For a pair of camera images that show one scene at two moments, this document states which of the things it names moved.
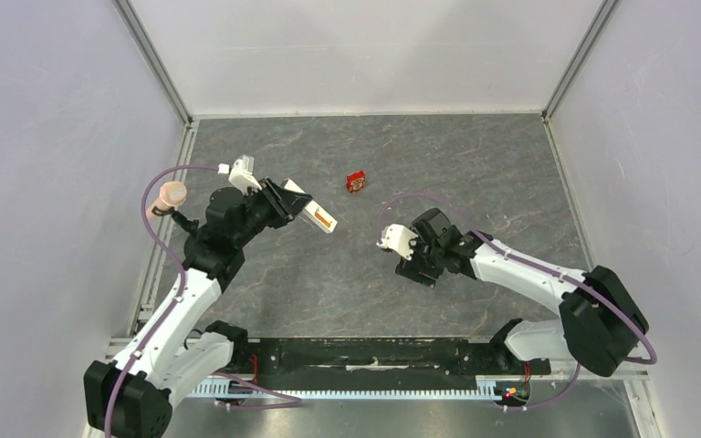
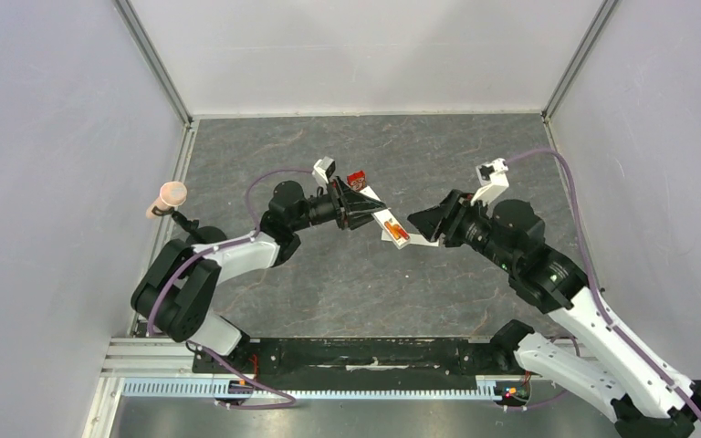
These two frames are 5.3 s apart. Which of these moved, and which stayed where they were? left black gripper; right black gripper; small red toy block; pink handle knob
Moved: left black gripper; right black gripper
Stayed: pink handle knob; small red toy block
